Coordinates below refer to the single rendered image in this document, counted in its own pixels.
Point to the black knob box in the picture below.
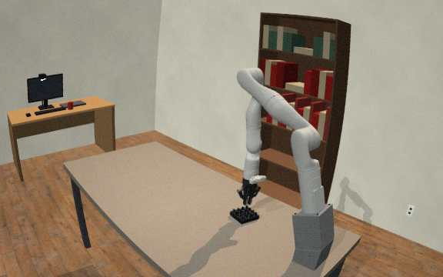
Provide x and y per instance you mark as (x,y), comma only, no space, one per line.
(241,217)

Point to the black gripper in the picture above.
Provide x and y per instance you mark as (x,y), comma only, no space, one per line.
(248,191)

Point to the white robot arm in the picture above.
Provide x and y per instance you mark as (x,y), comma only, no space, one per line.
(304,139)

